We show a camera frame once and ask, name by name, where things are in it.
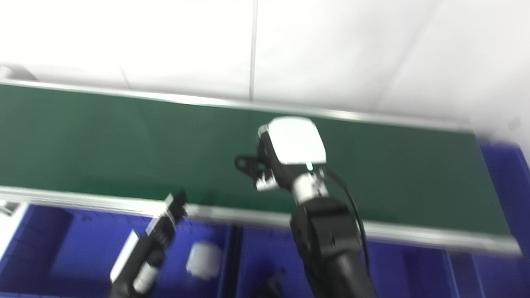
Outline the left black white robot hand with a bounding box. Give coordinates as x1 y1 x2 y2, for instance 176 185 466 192
108 190 189 298

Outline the blue plastic bin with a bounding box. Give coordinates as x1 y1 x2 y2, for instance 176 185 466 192
0 203 241 298
236 226 460 298
449 141 530 298

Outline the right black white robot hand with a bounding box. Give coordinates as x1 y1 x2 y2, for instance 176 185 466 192
255 117 328 192

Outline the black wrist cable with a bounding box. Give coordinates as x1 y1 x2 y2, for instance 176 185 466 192
325 168 372 286

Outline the green conveyor belt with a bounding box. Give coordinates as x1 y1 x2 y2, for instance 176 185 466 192
0 79 522 257
0 83 512 238

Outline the white cylindrical part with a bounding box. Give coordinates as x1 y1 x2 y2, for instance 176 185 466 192
185 241 222 279

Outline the black flanged metal part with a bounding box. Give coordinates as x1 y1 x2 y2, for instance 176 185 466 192
234 154 270 180

